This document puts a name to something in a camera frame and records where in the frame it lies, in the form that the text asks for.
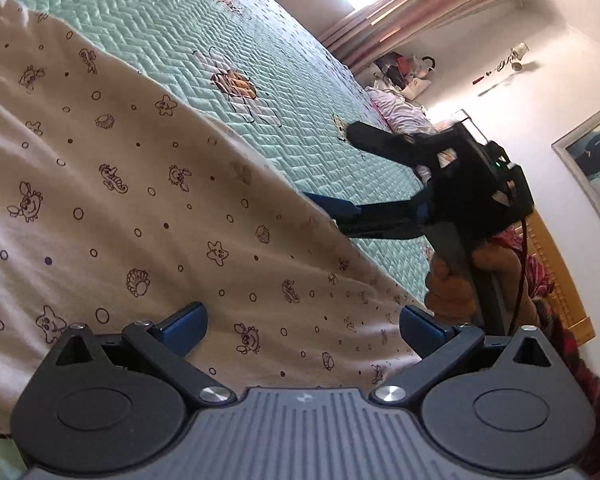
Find floral pillow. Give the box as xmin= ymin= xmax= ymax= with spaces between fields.
xmin=364 ymin=86 xmax=434 ymax=134

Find cream printed pants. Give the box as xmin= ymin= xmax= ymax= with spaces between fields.
xmin=0 ymin=0 xmax=435 ymax=437

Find pile of bags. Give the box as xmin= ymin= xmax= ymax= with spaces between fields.
xmin=371 ymin=51 xmax=439 ymax=102

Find person's right hand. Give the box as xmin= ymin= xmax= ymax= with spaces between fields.
xmin=424 ymin=241 xmax=527 ymax=332

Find green quilted bedspread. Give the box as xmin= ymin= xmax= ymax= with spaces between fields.
xmin=0 ymin=0 xmax=447 ymax=480

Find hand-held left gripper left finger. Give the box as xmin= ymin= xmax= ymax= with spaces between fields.
xmin=54 ymin=301 xmax=236 ymax=406

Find wooden headboard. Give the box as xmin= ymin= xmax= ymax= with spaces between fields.
xmin=429 ymin=107 xmax=597 ymax=347

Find pink curtain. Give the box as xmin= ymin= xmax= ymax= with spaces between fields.
xmin=316 ymin=0 xmax=524 ymax=75

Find black cable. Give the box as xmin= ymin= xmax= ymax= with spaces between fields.
xmin=507 ymin=209 xmax=532 ymax=334

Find framed picture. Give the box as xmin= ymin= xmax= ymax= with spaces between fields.
xmin=551 ymin=107 xmax=600 ymax=237

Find person's right forearm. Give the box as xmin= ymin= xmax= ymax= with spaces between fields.
xmin=519 ymin=224 xmax=600 ymax=480

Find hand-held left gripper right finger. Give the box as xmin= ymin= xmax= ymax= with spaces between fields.
xmin=370 ymin=305 xmax=564 ymax=404

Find wall lamp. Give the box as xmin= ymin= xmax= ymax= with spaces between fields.
xmin=496 ymin=41 xmax=532 ymax=72

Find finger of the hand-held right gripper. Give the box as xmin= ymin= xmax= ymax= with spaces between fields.
xmin=346 ymin=121 xmax=451 ymax=169
xmin=302 ymin=191 xmax=431 ymax=240

